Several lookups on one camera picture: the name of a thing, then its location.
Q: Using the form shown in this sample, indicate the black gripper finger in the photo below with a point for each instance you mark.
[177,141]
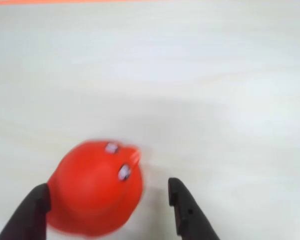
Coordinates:
[192,222]
[30,215]

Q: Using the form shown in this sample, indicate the red rubber duck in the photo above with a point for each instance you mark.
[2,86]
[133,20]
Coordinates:
[94,187]

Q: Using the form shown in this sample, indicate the orange tape strip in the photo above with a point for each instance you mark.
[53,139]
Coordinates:
[90,1]

